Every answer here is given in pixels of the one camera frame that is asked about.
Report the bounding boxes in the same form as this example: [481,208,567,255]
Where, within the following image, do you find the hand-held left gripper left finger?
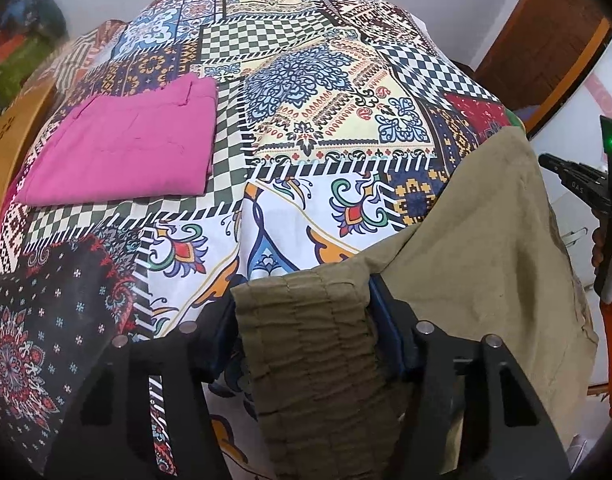
[44,290,249,480]

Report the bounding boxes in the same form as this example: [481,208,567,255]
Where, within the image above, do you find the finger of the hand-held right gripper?
[538,152,572,186]

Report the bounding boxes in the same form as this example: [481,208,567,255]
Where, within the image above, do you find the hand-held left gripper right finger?
[368,274,572,480]

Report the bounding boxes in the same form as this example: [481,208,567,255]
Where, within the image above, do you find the olive green pants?
[231,125,599,480]

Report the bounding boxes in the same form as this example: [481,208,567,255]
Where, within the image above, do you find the person's right hand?
[591,227,612,268]

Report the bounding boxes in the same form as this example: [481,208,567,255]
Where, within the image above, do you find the brown wooden door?
[473,0,612,126]

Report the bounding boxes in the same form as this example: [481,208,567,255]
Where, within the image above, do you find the folded pink cloth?
[13,74,219,207]

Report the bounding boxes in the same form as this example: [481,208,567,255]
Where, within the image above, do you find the patchwork printed bedsheet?
[0,0,527,480]

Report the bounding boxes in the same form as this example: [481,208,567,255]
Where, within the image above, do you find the carved wooden board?
[0,80,56,256]

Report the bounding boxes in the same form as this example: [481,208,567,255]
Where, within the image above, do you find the pile of blue clothes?
[0,0,69,46]

